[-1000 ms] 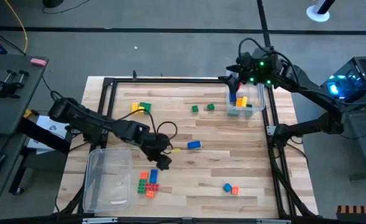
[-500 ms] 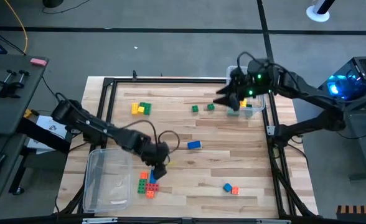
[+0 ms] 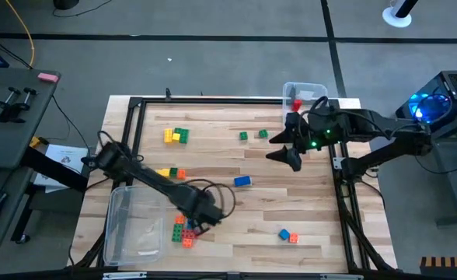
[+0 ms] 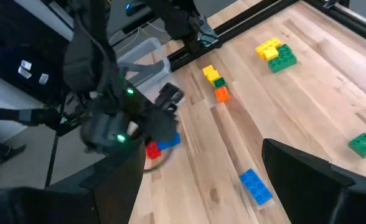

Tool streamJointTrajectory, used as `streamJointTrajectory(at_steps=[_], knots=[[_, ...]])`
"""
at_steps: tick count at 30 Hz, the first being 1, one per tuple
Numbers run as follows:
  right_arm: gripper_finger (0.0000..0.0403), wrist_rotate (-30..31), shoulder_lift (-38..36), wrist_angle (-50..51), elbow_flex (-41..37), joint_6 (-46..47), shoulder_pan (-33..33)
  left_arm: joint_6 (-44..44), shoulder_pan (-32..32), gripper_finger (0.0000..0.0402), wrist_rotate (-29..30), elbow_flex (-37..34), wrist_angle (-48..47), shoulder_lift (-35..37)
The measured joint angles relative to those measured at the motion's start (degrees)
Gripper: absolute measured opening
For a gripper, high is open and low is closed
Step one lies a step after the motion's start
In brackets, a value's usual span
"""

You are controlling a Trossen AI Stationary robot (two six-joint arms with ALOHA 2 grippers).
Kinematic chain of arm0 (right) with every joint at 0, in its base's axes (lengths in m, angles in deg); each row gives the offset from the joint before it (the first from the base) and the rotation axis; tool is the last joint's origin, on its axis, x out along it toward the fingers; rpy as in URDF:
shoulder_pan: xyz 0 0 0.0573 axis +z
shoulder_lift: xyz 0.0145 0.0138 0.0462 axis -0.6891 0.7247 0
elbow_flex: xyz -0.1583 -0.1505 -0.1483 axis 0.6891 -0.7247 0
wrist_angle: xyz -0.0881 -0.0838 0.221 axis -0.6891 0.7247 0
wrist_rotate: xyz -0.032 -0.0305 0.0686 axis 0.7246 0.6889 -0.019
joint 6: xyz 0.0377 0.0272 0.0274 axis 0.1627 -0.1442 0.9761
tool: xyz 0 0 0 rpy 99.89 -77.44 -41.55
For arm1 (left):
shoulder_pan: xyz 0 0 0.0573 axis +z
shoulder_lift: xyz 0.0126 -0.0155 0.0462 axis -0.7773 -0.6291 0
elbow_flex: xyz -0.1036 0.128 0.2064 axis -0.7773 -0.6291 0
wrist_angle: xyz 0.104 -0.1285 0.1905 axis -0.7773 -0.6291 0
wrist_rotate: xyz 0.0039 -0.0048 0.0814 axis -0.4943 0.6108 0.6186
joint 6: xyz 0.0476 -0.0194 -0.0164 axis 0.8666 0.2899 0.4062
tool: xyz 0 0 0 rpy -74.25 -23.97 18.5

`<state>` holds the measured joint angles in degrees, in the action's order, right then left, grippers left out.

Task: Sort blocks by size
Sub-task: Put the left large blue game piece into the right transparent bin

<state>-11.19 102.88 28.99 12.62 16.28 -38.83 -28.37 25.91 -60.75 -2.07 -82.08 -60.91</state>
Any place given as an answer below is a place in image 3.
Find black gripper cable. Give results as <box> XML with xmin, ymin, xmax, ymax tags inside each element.
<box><xmin>181</xmin><ymin>178</ymin><xmax>237</xmax><ymax>229</ymax></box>
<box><xmin>305</xmin><ymin>96</ymin><xmax>330</xmax><ymax>117</ymax></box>

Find black round base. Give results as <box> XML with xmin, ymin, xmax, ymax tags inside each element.
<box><xmin>52</xmin><ymin>0</ymin><xmax>81</xmax><ymax>11</ymax></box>

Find yellow cable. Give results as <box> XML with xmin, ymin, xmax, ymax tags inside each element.
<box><xmin>5</xmin><ymin>0</ymin><xmax>36</xmax><ymax>70</ymax></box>

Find black PC cable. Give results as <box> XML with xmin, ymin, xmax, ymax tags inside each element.
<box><xmin>414</xmin><ymin>155</ymin><xmax>457</xmax><ymax>176</ymax></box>

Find black metal table frame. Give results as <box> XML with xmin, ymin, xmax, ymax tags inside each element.
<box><xmin>72</xmin><ymin>96</ymin><xmax>399</xmax><ymax>273</ymax></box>

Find clear plastic storage bin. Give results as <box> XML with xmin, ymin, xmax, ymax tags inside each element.
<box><xmin>103</xmin><ymin>185</ymin><xmax>166</xmax><ymax>267</ymax></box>
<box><xmin>281</xmin><ymin>81</ymin><xmax>330</xmax><ymax>135</ymax></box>

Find black desk cable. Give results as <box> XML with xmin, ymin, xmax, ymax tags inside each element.
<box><xmin>51</xmin><ymin>95</ymin><xmax>93</xmax><ymax>156</ymax></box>

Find white round-base stand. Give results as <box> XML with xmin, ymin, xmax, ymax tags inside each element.
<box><xmin>382</xmin><ymin>0</ymin><xmax>420</xmax><ymax>29</ymax></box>

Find black floor cable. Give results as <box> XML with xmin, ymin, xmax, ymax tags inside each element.
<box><xmin>52</xmin><ymin>0</ymin><xmax>113</xmax><ymax>19</ymax></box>

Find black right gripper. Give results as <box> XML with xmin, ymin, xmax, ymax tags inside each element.
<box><xmin>266</xmin><ymin>110</ymin><xmax>349</xmax><ymax>172</ymax></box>

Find black orange striped object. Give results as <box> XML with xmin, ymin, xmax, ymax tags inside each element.
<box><xmin>419</xmin><ymin>255</ymin><xmax>457</xmax><ymax>278</ymax></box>

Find black desk crossbar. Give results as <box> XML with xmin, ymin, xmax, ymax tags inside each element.
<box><xmin>20</xmin><ymin>146</ymin><xmax>90</xmax><ymax>194</ymax></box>

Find dark grey desk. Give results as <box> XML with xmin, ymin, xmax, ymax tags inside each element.
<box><xmin>0</xmin><ymin>68</ymin><xmax>61</xmax><ymax>266</ymax></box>

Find black clamp mount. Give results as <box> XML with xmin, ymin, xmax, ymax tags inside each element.
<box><xmin>0</xmin><ymin>86</ymin><xmax>39</xmax><ymax>124</ymax></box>

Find white paper sheet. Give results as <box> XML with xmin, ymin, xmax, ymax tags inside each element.
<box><xmin>33</xmin><ymin>143</ymin><xmax>90</xmax><ymax>194</ymax></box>

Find silver bracket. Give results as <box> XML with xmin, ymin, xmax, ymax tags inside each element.
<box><xmin>319</xmin><ymin>273</ymin><xmax>365</xmax><ymax>280</ymax></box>
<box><xmin>102</xmin><ymin>271</ymin><xmax>148</xmax><ymax>280</ymax></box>

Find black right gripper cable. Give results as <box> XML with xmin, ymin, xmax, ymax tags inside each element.
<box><xmin>305</xmin><ymin>96</ymin><xmax>330</xmax><ymax>117</ymax></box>

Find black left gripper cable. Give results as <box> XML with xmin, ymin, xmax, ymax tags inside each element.
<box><xmin>181</xmin><ymin>178</ymin><xmax>237</xmax><ymax>229</ymax></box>

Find large green toy block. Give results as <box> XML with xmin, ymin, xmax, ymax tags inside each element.
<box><xmin>171</xmin><ymin>223</ymin><xmax>184</xmax><ymax>243</ymax></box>
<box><xmin>174</xmin><ymin>127</ymin><xmax>190</xmax><ymax>145</ymax></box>

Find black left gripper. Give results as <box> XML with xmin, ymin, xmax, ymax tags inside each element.
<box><xmin>173</xmin><ymin>184</ymin><xmax>225</xmax><ymax>236</ymax></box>

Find black desk foot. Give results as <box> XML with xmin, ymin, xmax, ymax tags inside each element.
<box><xmin>9</xmin><ymin>192</ymin><xmax>33</xmax><ymax>245</ymax></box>

